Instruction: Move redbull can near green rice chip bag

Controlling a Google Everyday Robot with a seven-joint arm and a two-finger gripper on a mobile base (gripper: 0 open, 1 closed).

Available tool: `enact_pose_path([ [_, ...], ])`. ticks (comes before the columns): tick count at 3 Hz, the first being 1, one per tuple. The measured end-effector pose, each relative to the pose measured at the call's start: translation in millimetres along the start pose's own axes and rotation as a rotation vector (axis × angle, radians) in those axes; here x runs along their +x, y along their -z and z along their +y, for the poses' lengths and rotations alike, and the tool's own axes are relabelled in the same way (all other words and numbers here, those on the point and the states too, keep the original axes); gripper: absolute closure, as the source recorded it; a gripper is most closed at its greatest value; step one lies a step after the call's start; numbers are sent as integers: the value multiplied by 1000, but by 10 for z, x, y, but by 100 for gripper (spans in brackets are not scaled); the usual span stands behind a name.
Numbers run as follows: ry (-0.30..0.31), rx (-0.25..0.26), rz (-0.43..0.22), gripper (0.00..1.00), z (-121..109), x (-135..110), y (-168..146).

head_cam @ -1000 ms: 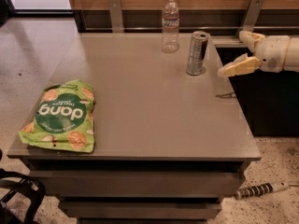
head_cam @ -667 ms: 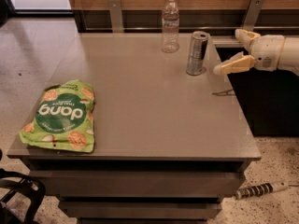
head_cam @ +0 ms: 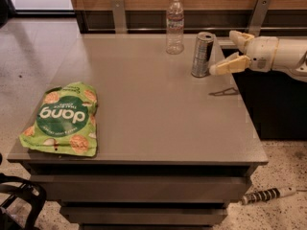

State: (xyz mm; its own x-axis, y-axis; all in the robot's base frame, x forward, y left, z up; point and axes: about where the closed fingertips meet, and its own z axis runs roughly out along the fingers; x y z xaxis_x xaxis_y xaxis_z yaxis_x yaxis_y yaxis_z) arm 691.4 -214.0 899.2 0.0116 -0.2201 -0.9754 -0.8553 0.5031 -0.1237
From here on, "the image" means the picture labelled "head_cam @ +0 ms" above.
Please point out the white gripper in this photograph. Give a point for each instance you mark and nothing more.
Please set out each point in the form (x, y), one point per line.
(263, 53)

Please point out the silver redbull can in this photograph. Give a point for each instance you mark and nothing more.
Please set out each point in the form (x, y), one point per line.
(202, 53)

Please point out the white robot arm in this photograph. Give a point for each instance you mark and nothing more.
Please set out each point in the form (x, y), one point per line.
(290, 58)

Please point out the green rice chip bag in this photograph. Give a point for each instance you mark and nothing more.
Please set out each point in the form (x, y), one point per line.
(65, 122)

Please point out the clear plastic water bottle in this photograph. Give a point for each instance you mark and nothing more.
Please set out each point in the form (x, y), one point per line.
(174, 28)

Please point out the grey drawer cabinet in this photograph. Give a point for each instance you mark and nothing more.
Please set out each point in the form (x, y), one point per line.
(172, 149)

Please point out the white power strip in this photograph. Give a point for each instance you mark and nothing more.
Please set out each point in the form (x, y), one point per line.
(267, 195)

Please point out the black chair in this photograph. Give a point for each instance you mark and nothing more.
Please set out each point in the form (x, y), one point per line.
(20, 190)

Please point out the right metal bracket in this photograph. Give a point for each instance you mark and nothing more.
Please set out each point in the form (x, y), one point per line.
(258, 16)

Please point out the metal bracket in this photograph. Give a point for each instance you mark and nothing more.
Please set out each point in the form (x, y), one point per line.
(258, 16)
(119, 16)

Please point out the left metal bracket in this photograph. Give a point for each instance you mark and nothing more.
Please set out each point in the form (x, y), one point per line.
(119, 16)

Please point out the metal rail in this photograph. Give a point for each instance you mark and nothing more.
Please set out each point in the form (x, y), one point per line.
(223, 31)

